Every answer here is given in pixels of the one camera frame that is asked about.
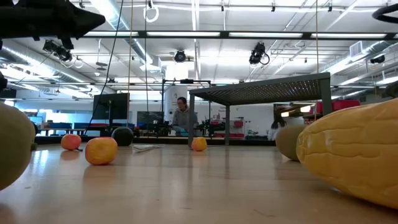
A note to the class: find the small round orange fruit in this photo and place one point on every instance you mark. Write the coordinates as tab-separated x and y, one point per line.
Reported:
199	144

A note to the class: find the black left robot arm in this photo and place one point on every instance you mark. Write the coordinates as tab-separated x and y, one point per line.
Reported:
2	82

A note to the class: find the red storage bin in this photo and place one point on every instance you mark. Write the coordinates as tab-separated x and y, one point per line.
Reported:
342	105

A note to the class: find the kiwi fruit with green nub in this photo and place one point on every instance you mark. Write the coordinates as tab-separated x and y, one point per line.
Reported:
12	146

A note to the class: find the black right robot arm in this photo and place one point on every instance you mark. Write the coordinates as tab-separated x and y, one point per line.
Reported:
374	15

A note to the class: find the grey perforated metal shelf riser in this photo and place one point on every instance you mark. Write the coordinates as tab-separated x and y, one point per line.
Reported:
264	90

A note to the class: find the plain brown-green kiwi fruit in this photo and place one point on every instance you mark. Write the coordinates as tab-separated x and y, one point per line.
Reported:
287	141

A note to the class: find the black overhead light bar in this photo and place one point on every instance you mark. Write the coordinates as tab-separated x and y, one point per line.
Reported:
224	34

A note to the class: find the orange-red peach with stem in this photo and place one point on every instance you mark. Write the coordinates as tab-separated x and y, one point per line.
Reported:
71	142

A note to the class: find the black monitor on stand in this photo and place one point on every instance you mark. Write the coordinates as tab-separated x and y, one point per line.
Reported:
110	105

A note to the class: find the dark avocado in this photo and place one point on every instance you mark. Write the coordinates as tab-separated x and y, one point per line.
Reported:
122	136

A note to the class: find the yellow corn cob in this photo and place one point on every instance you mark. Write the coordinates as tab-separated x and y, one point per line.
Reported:
351	152

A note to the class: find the blue storage bins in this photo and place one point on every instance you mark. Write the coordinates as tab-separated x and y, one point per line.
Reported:
60	125

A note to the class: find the large round orange fruit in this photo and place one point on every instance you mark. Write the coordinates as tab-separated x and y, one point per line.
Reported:
101	151

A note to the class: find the black metal frame rig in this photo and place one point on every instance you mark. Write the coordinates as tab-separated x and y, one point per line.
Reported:
186	81

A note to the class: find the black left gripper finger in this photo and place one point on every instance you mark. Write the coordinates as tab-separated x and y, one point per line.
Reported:
81	12
81	28

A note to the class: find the black ceiling camera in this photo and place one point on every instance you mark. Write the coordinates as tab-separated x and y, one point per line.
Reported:
57	49
179	56
257	53

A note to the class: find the black table frame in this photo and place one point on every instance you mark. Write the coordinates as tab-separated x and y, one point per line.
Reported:
171	140

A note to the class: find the dark display screen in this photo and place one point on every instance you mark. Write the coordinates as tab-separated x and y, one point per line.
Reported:
150	116

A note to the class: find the person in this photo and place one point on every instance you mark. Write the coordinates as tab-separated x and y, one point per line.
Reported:
275	129
183	119

